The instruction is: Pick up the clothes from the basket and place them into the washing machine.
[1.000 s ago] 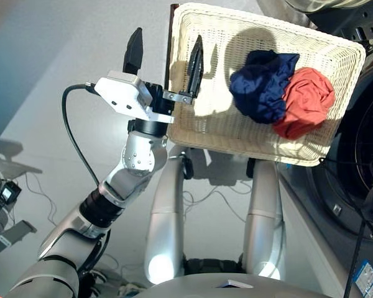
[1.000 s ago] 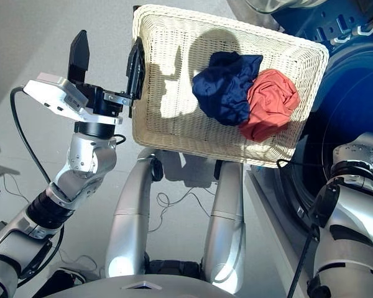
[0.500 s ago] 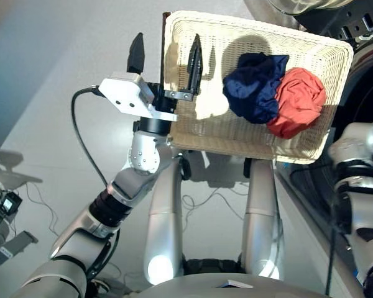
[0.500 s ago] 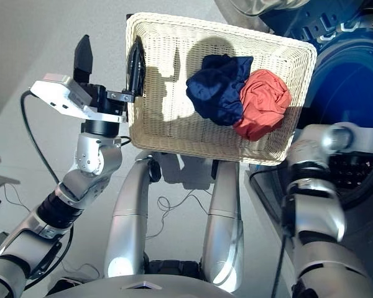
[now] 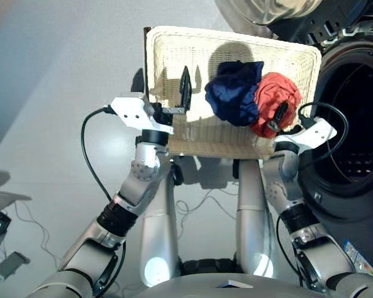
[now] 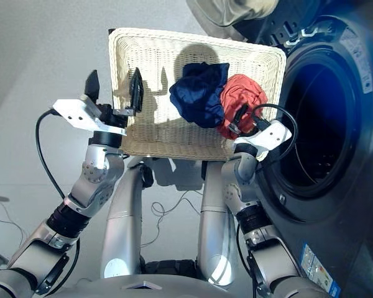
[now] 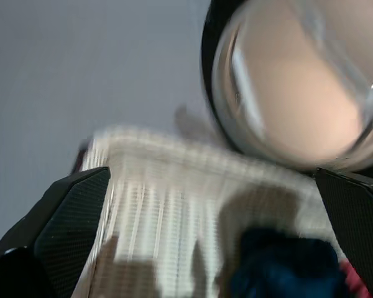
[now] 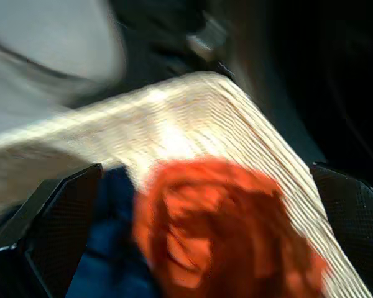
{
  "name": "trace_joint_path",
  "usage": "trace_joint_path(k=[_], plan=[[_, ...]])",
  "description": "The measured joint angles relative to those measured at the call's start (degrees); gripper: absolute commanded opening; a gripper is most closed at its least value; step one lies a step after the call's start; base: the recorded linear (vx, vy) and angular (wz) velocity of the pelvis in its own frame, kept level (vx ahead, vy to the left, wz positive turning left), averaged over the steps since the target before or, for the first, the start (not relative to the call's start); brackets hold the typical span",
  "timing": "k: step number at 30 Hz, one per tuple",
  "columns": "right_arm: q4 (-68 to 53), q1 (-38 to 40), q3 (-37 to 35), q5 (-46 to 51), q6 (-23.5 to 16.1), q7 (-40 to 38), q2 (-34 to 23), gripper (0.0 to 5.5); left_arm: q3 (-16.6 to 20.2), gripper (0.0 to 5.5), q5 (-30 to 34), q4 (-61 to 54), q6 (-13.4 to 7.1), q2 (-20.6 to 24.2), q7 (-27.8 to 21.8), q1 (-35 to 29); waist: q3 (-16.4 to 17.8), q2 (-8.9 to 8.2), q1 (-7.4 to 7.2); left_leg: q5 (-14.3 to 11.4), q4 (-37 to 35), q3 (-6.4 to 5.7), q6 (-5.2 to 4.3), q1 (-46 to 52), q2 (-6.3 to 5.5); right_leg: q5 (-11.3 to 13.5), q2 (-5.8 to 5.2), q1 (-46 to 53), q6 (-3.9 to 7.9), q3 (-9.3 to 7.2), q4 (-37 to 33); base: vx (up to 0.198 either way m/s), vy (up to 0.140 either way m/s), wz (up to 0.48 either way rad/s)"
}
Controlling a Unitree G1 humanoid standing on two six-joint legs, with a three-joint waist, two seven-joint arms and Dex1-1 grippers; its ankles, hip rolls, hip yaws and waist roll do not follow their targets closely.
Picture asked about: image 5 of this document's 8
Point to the round washing machine door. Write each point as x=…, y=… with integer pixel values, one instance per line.
x=283, y=12

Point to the grey robot torso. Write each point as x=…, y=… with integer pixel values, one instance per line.
x=227, y=287

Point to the blue garment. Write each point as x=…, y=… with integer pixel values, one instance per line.
x=233, y=93

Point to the pale woven laundry basket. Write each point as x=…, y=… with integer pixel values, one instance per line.
x=186, y=46

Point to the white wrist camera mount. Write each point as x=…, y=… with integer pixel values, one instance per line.
x=132, y=113
x=317, y=132

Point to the silver robot leg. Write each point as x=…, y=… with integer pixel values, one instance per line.
x=158, y=223
x=251, y=223

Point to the red garment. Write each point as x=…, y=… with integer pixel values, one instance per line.
x=273, y=90

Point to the grey washing machine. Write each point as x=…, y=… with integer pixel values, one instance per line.
x=354, y=124

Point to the grey flat bracket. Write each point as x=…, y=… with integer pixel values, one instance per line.
x=6, y=267

